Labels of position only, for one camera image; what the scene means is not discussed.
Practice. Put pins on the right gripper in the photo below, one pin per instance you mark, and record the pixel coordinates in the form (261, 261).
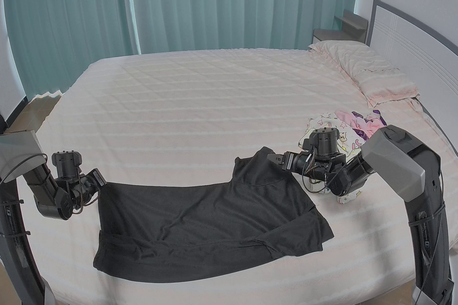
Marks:
(298, 162)

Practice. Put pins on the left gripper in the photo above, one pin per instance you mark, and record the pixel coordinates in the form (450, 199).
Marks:
(96, 182)

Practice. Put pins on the black T-shirt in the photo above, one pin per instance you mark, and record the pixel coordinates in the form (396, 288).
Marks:
(196, 217)

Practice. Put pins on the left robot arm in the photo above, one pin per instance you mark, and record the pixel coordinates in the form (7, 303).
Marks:
(39, 189)

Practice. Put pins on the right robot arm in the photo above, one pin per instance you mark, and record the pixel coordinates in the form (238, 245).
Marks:
(393, 160)

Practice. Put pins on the bed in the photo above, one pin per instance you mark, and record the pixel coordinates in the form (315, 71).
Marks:
(179, 100)

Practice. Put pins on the white printed pyjama top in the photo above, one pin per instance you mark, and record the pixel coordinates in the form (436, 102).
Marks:
(325, 121)

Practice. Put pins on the purple garment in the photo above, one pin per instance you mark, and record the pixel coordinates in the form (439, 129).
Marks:
(361, 133)

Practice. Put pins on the pink garment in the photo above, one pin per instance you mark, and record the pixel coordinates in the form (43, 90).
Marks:
(372, 125)

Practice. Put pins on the cream pillow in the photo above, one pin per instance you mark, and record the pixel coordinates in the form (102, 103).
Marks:
(375, 74)

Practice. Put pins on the grey bedside table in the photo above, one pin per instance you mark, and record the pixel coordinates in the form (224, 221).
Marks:
(331, 35)

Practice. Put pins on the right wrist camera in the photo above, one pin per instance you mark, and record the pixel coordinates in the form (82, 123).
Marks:
(304, 145)

